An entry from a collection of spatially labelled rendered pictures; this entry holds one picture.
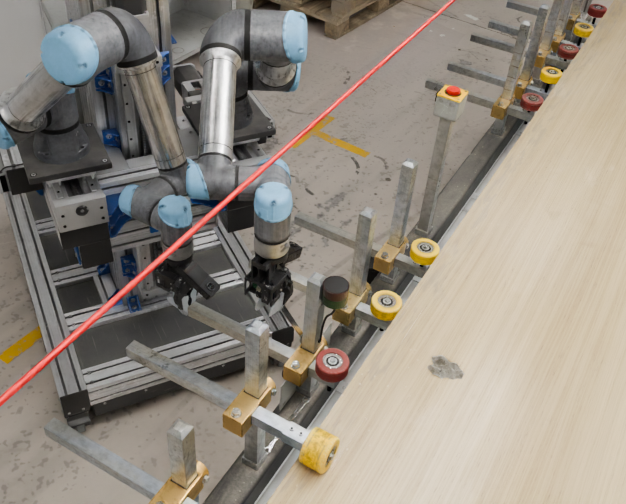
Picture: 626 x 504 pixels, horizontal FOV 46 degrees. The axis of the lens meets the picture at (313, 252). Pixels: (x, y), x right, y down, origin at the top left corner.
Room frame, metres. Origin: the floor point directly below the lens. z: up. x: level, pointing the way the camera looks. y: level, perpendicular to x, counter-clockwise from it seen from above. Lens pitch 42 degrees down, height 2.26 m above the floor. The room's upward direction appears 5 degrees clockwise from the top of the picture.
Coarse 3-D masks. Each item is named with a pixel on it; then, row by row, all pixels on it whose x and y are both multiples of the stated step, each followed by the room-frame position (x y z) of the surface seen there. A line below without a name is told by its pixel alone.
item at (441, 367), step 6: (432, 360) 1.17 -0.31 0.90; (438, 360) 1.17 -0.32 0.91; (444, 360) 1.16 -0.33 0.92; (432, 366) 1.15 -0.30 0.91; (438, 366) 1.15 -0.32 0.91; (444, 366) 1.15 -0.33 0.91; (450, 366) 1.16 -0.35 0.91; (456, 366) 1.16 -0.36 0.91; (432, 372) 1.13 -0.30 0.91; (438, 372) 1.13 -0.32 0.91; (444, 372) 1.13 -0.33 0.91; (450, 372) 1.13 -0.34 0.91; (456, 372) 1.14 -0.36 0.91; (462, 372) 1.14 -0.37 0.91; (450, 378) 1.12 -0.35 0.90; (456, 378) 1.13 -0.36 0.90
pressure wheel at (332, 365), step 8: (320, 352) 1.16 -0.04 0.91; (328, 352) 1.17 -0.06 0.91; (336, 352) 1.17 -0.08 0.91; (320, 360) 1.14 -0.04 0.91; (328, 360) 1.14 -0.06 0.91; (336, 360) 1.14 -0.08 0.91; (344, 360) 1.15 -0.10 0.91; (320, 368) 1.12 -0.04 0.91; (328, 368) 1.12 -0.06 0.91; (336, 368) 1.12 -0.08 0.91; (344, 368) 1.12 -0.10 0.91; (320, 376) 1.11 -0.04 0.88; (328, 376) 1.10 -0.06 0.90; (336, 376) 1.10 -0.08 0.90; (344, 376) 1.12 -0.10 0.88
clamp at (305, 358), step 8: (296, 352) 1.19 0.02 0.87; (304, 352) 1.19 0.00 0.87; (288, 360) 1.16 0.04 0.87; (304, 360) 1.17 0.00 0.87; (312, 360) 1.17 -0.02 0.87; (288, 368) 1.14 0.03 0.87; (304, 368) 1.14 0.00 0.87; (288, 376) 1.14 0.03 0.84; (296, 376) 1.13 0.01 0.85; (304, 376) 1.14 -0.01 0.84; (296, 384) 1.13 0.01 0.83
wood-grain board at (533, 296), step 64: (576, 64) 2.79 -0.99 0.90; (576, 128) 2.30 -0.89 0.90; (512, 192) 1.88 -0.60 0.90; (576, 192) 1.91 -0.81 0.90; (448, 256) 1.56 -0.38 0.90; (512, 256) 1.58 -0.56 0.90; (576, 256) 1.60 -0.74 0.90; (448, 320) 1.31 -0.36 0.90; (512, 320) 1.33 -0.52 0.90; (576, 320) 1.35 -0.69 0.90; (384, 384) 1.09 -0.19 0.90; (448, 384) 1.11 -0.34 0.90; (512, 384) 1.12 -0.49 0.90; (576, 384) 1.14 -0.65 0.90; (384, 448) 0.92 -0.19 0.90; (448, 448) 0.93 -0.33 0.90; (512, 448) 0.95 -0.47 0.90; (576, 448) 0.96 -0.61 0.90
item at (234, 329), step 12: (192, 312) 1.31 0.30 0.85; (204, 312) 1.30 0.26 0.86; (216, 312) 1.31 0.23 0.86; (216, 324) 1.27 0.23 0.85; (228, 324) 1.27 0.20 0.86; (240, 324) 1.27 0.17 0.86; (240, 336) 1.24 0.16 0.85; (276, 348) 1.20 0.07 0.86; (288, 348) 1.21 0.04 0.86; (312, 372) 1.15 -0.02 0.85; (336, 384) 1.13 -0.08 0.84
